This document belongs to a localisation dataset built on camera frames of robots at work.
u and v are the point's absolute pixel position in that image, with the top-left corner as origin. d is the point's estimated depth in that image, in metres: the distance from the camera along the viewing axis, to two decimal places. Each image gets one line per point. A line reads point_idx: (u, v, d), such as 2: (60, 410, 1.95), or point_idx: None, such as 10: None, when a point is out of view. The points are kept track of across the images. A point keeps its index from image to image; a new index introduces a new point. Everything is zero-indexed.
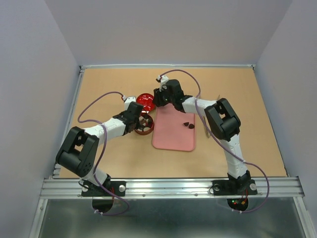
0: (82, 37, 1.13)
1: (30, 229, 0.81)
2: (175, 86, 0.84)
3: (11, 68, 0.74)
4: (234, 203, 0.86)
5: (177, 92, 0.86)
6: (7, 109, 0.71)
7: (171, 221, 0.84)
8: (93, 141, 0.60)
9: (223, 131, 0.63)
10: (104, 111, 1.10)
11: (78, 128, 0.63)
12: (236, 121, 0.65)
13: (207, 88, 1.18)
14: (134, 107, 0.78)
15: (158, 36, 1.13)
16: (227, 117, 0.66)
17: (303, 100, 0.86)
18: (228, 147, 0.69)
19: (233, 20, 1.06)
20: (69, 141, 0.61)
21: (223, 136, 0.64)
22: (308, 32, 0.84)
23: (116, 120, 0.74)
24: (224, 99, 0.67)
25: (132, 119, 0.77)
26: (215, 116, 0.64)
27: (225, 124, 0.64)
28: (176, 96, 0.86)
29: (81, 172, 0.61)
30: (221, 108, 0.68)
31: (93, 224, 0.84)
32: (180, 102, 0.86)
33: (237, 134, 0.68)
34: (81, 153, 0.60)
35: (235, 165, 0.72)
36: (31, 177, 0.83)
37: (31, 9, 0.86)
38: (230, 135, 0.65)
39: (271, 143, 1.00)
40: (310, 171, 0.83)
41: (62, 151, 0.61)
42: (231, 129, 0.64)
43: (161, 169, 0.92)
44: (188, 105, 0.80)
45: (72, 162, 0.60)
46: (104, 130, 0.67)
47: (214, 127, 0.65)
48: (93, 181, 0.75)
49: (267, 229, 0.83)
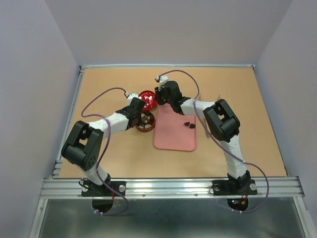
0: (82, 37, 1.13)
1: (30, 229, 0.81)
2: (173, 88, 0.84)
3: (11, 68, 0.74)
4: (234, 203, 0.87)
5: (176, 94, 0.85)
6: (7, 109, 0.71)
7: (171, 221, 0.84)
8: (97, 135, 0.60)
9: (223, 132, 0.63)
10: (104, 110, 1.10)
11: (82, 122, 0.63)
12: (235, 122, 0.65)
13: (206, 87, 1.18)
14: (137, 102, 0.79)
15: (158, 36, 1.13)
16: (227, 118, 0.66)
17: (303, 100, 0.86)
18: (228, 148, 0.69)
19: (233, 20, 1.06)
20: (74, 135, 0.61)
21: (222, 137, 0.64)
22: (308, 32, 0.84)
23: (119, 115, 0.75)
24: (222, 100, 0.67)
25: (135, 114, 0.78)
26: (214, 118, 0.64)
27: (224, 125, 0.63)
28: (174, 98, 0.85)
29: (87, 165, 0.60)
30: (220, 109, 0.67)
31: (93, 224, 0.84)
32: (177, 104, 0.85)
33: (237, 134, 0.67)
34: (86, 146, 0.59)
35: (235, 166, 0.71)
36: (31, 177, 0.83)
37: (30, 8, 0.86)
38: (230, 136, 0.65)
39: (271, 143, 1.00)
40: (310, 171, 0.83)
41: (67, 146, 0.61)
42: (230, 130, 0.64)
43: (161, 169, 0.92)
44: (187, 107, 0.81)
45: (77, 155, 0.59)
46: (108, 125, 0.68)
47: (213, 129, 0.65)
48: (95, 178, 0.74)
49: (267, 229, 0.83)
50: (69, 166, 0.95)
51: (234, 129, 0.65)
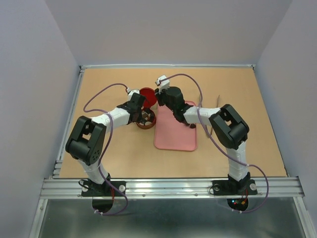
0: (82, 37, 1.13)
1: (30, 229, 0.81)
2: (177, 96, 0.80)
3: (11, 68, 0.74)
4: (234, 203, 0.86)
5: (180, 103, 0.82)
6: (7, 109, 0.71)
7: (171, 221, 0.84)
8: (101, 129, 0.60)
9: (232, 140, 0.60)
10: (107, 108, 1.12)
11: (84, 117, 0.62)
12: (243, 127, 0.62)
13: (205, 84, 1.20)
14: (137, 97, 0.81)
15: (158, 36, 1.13)
16: (235, 124, 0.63)
17: (303, 101, 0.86)
18: (234, 156, 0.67)
19: (233, 20, 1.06)
20: (77, 130, 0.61)
21: (231, 145, 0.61)
22: (308, 32, 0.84)
23: (121, 109, 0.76)
24: (228, 105, 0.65)
25: (136, 108, 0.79)
26: (221, 125, 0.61)
27: (233, 132, 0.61)
28: (177, 107, 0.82)
29: (91, 159, 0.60)
30: (227, 114, 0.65)
31: (93, 224, 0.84)
32: (181, 113, 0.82)
33: (244, 140, 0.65)
34: (90, 140, 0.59)
35: (238, 169, 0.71)
36: (31, 177, 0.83)
37: (30, 9, 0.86)
38: (238, 143, 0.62)
39: (271, 143, 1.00)
40: (310, 171, 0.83)
41: (71, 141, 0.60)
42: (239, 137, 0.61)
43: (161, 169, 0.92)
44: (190, 115, 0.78)
45: (81, 150, 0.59)
46: (110, 120, 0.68)
47: (222, 136, 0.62)
48: (96, 177, 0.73)
49: (267, 230, 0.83)
50: (69, 166, 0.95)
51: (242, 134, 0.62)
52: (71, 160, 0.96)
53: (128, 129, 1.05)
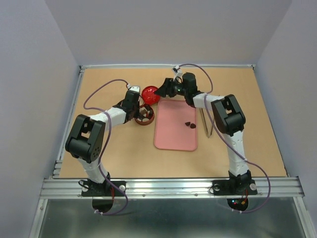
0: (83, 37, 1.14)
1: (30, 229, 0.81)
2: (190, 81, 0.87)
3: (11, 68, 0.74)
4: (234, 203, 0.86)
5: (192, 88, 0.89)
6: (7, 108, 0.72)
7: (171, 221, 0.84)
8: (100, 126, 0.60)
9: (227, 125, 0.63)
10: (105, 106, 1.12)
11: (83, 115, 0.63)
12: (240, 118, 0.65)
13: (203, 84, 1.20)
14: (131, 95, 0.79)
15: (158, 35, 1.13)
16: (233, 113, 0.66)
17: (303, 101, 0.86)
18: (230, 143, 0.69)
19: (233, 20, 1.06)
20: (77, 128, 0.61)
21: (224, 129, 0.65)
22: (308, 32, 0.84)
23: (118, 108, 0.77)
24: (232, 95, 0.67)
25: (131, 107, 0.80)
26: (220, 110, 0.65)
27: (230, 119, 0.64)
28: (189, 91, 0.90)
29: (92, 156, 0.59)
30: (229, 104, 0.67)
31: (92, 224, 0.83)
32: (190, 97, 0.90)
33: (240, 130, 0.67)
34: (90, 138, 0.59)
35: (236, 162, 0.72)
36: (31, 177, 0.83)
37: (30, 9, 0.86)
38: (233, 130, 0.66)
39: (271, 143, 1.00)
40: (309, 171, 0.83)
41: (70, 139, 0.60)
42: (234, 125, 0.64)
43: (161, 169, 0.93)
44: (198, 100, 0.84)
45: (81, 148, 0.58)
46: (108, 117, 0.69)
47: (219, 120, 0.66)
48: (98, 175, 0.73)
49: (268, 230, 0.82)
50: (69, 166, 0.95)
51: (238, 124, 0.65)
52: (71, 160, 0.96)
53: (128, 129, 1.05)
